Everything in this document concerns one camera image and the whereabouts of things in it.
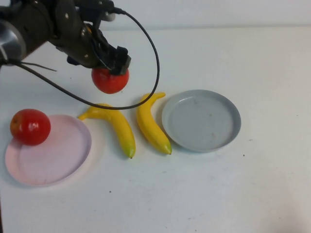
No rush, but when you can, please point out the yellow banana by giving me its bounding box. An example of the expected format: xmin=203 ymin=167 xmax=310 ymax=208
xmin=136 ymin=92 xmax=173 ymax=155
xmin=78 ymin=103 xmax=136 ymax=160

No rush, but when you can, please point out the black cable tie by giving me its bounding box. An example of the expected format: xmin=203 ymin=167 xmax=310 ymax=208
xmin=20 ymin=61 xmax=58 ymax=72

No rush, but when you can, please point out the grey round plate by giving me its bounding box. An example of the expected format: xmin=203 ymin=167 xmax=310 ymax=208
xmin=161 ymin=89 xmax=242 ymax=153

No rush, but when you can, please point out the black camera cable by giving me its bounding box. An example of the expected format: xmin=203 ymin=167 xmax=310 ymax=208
xmin=7 ymin=7 xmax=161 ymax=111

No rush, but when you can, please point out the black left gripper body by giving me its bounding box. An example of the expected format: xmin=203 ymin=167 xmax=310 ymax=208
xmin=48 ymin=0 xmax=114 ymax=70

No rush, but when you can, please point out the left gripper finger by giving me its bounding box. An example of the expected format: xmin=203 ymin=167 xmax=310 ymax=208
xmin=106 ymin=45 xmax=132 ymax=75

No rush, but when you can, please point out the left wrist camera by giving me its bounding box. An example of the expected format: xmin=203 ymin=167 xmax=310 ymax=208
xmin=72 ymin=0 xmax=117 ymax=22

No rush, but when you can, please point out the pink round plate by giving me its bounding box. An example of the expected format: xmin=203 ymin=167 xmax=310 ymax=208
xmin=5 ymin=114 xmax=92 ymax=187

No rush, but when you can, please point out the red apple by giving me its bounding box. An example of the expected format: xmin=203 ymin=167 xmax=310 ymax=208
xmin=91 ymin=67 xmax=130 ymax=95
xmin=10 ymin=108 xmax=52 ymax=146

